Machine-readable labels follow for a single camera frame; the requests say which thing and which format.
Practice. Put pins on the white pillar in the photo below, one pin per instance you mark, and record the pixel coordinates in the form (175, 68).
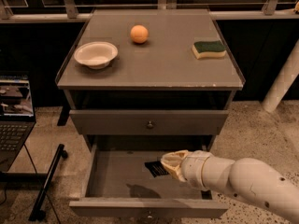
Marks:
(287, 75)

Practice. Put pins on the closed grey top drawer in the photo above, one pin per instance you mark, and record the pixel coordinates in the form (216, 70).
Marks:
(149, 122)

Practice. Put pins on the open grey middle drawer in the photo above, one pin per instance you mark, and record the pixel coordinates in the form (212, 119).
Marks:
(118, 184)

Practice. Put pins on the black stand leg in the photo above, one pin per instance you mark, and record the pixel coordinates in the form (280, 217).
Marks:
(37, 213)

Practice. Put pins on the yellow green sponge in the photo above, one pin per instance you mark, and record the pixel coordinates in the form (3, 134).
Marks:
(208, 49)

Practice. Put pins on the black rxbar chocolate wrapper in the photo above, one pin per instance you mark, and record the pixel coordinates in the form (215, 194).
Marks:
(155, 168)

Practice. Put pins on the open black laptop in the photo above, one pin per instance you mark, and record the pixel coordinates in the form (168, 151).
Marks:
(17, 116)

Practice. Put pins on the grey drawer cabinet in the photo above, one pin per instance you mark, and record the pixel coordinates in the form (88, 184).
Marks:
(160, 74)

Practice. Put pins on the white paper bowl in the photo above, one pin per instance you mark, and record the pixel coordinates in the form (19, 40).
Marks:
(96, 55)

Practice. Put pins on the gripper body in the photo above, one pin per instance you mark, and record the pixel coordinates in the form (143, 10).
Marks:
(192, 169)

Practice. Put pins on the metal window railing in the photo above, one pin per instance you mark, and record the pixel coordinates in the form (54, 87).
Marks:
(81, 10)

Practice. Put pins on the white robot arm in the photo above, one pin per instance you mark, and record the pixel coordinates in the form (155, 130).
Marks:
(246, 180)

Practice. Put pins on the orange ball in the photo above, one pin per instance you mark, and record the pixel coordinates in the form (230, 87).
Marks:
(139, 34)

